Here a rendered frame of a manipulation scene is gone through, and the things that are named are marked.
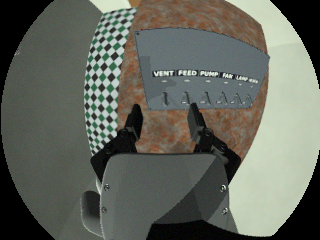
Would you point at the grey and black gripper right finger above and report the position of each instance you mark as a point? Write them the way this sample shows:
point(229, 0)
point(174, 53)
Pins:
point(205, 139)

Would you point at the grey switch console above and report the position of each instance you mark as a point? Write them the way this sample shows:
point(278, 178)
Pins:
point(209, 68)

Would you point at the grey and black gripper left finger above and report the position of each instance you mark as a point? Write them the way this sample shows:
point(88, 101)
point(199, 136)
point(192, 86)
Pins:
point(123, 142)

